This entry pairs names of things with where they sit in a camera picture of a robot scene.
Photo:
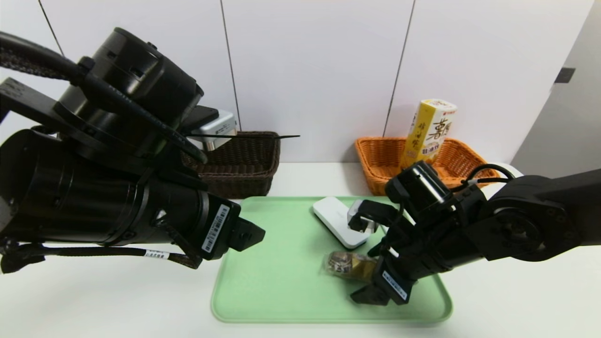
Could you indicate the dark wall fixture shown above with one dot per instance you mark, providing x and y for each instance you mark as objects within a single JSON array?
[{"x": 563, "y": 76}]

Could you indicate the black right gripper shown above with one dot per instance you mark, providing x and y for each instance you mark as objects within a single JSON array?
[{"x": 394, "y": 285}]

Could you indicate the thin black zip tie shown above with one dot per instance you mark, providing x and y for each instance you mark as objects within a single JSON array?
[{"x": 263, "y": 137}]

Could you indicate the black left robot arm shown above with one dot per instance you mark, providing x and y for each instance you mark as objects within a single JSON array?
[{"x": 70, "y": 197}]

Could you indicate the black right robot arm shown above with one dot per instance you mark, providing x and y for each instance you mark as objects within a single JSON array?
[{"x": 516, "y": 225}]

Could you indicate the white oblong case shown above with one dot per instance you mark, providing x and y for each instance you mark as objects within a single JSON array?
[{"x": 333, "y": 216}]

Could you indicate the clear chocolate snack packet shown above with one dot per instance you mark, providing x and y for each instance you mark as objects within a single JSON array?
[{"x": 347, "y": 265}]

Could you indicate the dark brown wicker basket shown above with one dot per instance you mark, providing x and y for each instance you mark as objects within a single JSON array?
[{"x": 249, "y": 173}]

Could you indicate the light green plastic tray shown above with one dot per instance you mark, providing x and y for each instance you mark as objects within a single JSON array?
[{"x": 281, "y": 281}]

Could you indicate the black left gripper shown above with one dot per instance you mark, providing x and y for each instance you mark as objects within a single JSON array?
[{"x": 217, "y": 228}]

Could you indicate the yellow hexagonal snack box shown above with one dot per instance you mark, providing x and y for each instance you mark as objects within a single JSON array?
[{"x": 429, "y": 131}]

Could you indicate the orange wicker basket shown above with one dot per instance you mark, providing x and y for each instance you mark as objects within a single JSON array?
[{"x": 371, "y": 159}]

